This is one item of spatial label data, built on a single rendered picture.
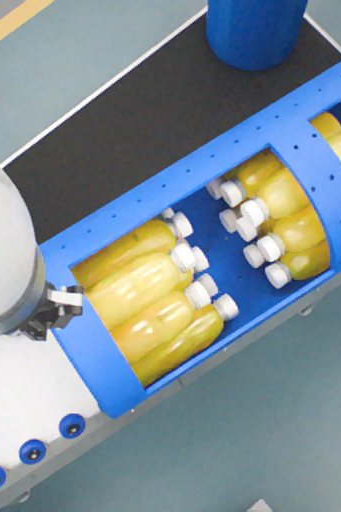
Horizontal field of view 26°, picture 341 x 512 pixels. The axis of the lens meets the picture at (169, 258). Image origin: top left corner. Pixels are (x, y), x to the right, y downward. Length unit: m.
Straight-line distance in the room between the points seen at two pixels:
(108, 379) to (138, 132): 1.34
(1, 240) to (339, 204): 0.75
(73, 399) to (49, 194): 1.03
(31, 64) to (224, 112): 0.69
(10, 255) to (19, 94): 2.15
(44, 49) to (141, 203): 1.59
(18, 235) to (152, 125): 1.88
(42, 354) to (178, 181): 0.42
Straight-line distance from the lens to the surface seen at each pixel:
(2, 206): 0.40
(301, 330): 2.28
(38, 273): 0.52
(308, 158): 1.09
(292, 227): 1.15
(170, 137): 2.27
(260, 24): 2.16
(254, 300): 1.26
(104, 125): 2.30
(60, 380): 1.32
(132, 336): 1.10
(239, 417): 2.23
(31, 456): 1.28
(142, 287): 1.06
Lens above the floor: 2.22
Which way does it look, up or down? 75 degrees down
